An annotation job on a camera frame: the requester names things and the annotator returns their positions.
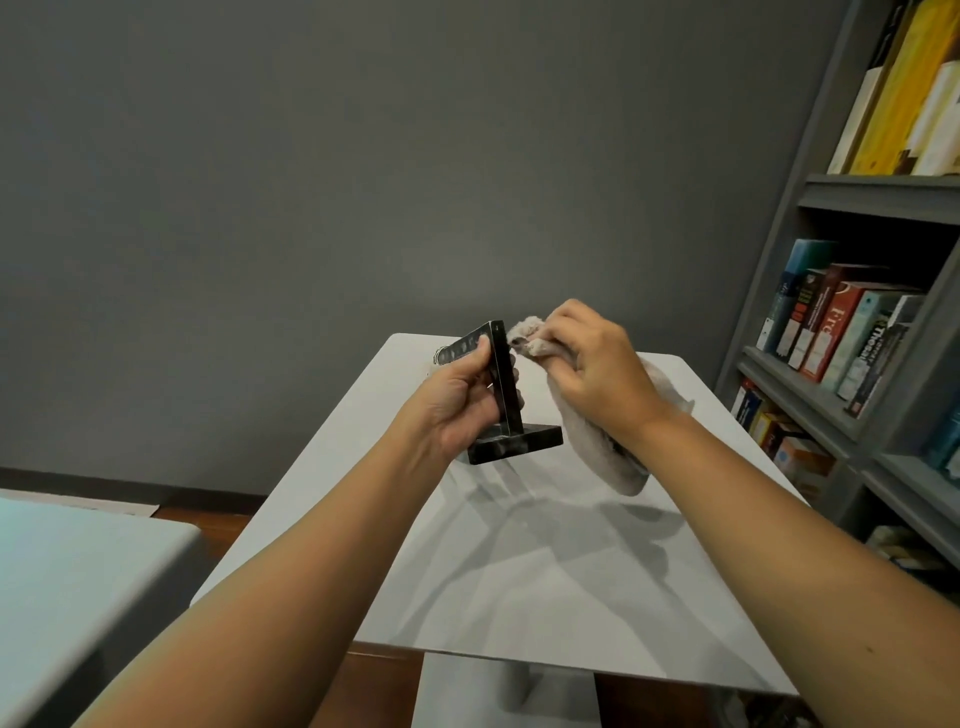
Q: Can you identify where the person's left hand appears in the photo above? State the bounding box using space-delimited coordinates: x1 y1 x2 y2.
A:
405 334 526 463

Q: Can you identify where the white and blue book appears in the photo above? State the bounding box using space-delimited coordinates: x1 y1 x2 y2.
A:
730 377 760 430

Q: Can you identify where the person's right forearm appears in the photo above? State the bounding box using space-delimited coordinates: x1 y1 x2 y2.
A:
626 408 960 728

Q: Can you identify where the grey bookshelf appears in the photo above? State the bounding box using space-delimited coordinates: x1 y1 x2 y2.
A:
712 0 960 573

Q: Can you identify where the black metal stand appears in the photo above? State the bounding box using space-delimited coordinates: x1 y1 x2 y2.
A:
432 318 565 467

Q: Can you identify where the person's right hand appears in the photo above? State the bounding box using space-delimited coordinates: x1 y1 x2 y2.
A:
522 298 675 445

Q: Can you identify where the teal book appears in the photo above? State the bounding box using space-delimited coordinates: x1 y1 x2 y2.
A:
921 403 960 483

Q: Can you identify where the person's left forearm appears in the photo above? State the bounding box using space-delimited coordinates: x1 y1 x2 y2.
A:
75 420 460 728

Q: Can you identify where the cream book with black spine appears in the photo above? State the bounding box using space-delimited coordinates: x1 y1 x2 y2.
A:
828 0 913 176

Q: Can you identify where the thin yellow book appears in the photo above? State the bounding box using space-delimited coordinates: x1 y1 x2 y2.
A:
748 405 783 450

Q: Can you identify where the beige cleaning cloth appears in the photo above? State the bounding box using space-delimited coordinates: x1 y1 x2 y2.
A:
507 315 696 498

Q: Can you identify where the row of colourful books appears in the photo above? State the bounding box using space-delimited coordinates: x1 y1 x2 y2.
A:
755 238 928 420

